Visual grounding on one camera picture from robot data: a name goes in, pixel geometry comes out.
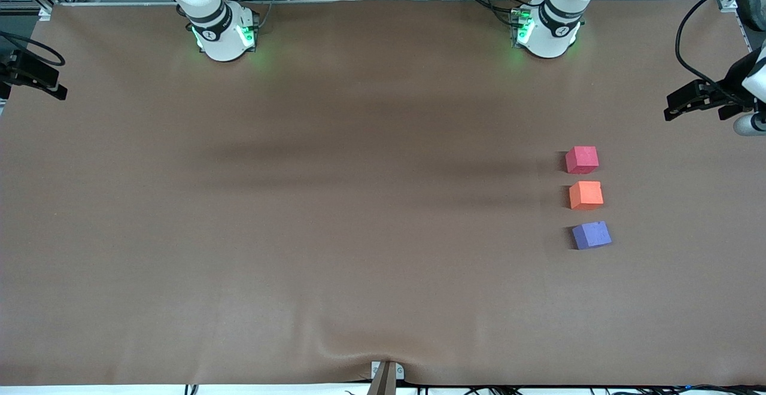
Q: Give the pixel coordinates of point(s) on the red foam block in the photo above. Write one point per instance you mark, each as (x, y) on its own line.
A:
(581, 160)

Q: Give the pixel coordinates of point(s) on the brown table mat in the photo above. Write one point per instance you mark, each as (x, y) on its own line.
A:
(383, 275)

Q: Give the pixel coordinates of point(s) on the orange foam block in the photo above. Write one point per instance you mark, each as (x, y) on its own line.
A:
(586, 196)

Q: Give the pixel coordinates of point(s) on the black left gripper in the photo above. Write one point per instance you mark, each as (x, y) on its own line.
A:
(733, 81)

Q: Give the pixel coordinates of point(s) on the dark grey round object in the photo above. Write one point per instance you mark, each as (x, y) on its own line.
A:
(753, 12)

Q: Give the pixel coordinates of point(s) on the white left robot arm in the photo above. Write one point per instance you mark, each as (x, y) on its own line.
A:
(553, 42)

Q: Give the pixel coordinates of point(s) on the purple foam block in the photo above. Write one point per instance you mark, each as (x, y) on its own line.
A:
(591, 235)

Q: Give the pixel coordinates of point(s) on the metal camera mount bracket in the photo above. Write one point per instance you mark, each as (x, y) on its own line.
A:
(386, 380)

